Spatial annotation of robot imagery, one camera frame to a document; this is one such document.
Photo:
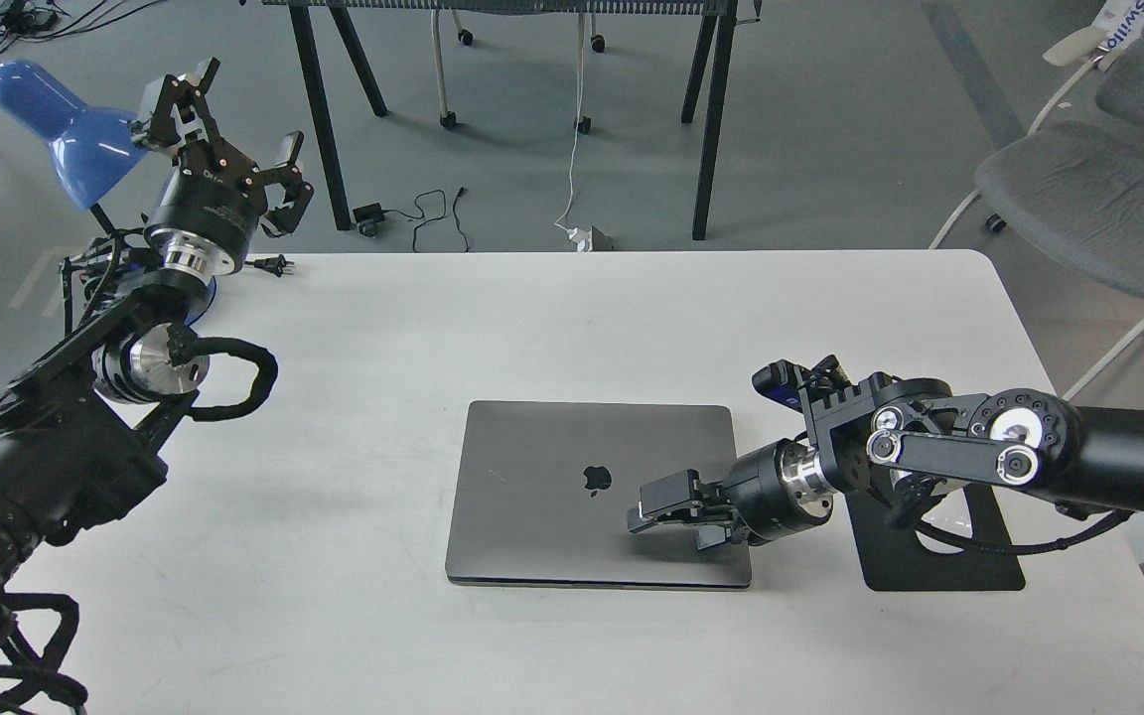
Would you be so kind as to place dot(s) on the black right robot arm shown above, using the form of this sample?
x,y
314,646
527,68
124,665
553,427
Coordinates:
x,y
906,443

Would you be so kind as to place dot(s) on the grey office chair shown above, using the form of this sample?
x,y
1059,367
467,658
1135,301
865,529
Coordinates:
x,y
1076,191

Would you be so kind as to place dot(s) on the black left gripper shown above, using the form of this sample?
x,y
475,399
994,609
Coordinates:
x,y
207,214

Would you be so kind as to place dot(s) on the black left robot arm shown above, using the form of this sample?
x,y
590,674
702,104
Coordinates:
x,y
81,428

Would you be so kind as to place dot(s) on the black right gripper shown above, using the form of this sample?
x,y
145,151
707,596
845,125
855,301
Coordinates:
x,y
768,495

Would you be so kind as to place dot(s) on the black background table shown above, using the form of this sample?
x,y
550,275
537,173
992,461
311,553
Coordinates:
x,y
382,40

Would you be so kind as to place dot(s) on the blue desk lamp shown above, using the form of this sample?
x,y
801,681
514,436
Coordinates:
x,y
90,147

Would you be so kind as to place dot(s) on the grey laptop computer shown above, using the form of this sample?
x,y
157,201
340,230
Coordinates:
x,y
545,488

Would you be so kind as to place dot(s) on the black power plug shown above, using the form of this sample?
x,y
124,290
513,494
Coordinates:
x,y
278,266

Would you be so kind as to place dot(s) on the black mouse pad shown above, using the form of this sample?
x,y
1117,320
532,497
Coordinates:
x,y
894,560

